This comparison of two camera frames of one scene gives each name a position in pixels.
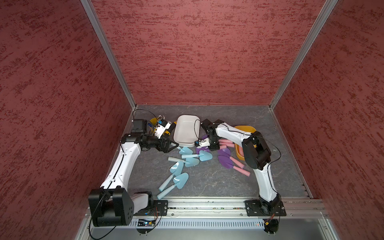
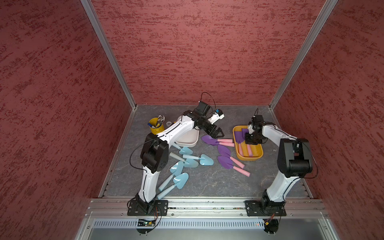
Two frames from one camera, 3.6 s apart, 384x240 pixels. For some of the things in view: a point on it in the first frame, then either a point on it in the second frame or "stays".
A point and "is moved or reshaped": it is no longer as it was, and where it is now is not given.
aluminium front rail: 235,208 stays
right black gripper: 213,147 to 249,141
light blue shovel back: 185,151 stays
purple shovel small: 205,148 is moved or reshaped
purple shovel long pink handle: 227,162 stays
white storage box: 186,130 stays
